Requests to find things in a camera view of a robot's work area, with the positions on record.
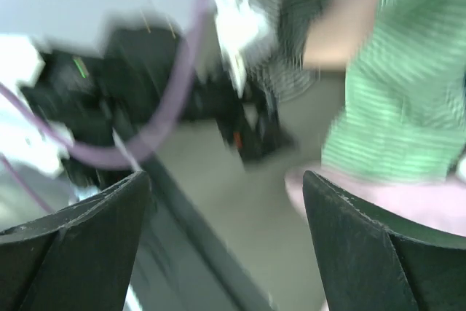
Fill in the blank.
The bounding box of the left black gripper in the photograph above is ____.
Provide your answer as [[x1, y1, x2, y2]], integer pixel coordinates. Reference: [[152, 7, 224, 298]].
[[189, 71, 295, 165]]

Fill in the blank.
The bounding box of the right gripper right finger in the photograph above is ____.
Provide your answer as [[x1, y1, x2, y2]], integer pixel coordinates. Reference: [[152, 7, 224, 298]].
[[303, 171, 465, 310]]

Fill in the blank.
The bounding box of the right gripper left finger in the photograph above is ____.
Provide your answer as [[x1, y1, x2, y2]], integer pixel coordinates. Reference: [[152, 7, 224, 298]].
[[1, 172, 150, 311]]

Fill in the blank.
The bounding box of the pink tank top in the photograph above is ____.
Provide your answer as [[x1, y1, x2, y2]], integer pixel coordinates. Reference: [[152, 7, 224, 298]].
[[285, 164, 465, 237]]

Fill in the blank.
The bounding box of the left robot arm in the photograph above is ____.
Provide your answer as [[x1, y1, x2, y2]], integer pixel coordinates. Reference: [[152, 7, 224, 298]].
[[1, 25, 293, 189]]

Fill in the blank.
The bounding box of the black white striped tank top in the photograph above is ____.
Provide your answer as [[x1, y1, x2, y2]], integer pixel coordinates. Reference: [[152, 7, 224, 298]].
[[250, 0, 331, 102]]

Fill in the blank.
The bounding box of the green white striped tank top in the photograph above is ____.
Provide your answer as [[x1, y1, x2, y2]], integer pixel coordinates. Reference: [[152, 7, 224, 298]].
[[321, 0, 465, 182]]

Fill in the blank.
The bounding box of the brown cardboard sheet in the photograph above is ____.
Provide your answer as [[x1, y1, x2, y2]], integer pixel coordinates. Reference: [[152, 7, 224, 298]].
[[303, 0, 379, 70]]

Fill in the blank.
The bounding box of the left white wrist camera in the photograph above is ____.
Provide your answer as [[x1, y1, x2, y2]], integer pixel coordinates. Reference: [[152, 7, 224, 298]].
[[214, 0, 277, 98]]

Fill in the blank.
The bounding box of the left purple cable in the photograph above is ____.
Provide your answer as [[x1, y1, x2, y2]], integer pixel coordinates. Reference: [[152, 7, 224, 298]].
[[0, 0, 219, 213]]

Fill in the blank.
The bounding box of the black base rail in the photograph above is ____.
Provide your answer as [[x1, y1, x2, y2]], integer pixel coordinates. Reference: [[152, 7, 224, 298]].
[[132, 157, 276, 310]]

